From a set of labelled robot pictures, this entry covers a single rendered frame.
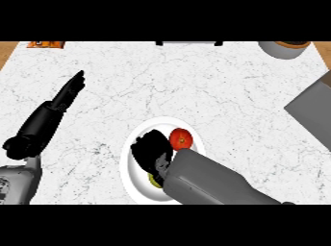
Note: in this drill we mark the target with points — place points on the grey pot with brown rim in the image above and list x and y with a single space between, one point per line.
284 48

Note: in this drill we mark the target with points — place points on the orange packet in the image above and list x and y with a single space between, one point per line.
46 44

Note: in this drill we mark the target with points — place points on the yellow-green pear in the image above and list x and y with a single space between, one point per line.
154 181

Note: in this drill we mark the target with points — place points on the white round plate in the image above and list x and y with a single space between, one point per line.
137 173

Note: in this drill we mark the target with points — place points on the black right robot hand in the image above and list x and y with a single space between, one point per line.
151 149

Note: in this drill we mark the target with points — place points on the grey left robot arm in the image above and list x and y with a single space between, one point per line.
12 184

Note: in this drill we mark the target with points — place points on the red tomato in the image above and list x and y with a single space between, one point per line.
182 139

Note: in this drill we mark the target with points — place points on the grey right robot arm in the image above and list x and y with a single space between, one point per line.
210 181

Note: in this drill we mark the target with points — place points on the grey cardboard box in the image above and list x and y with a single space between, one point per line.
321 112

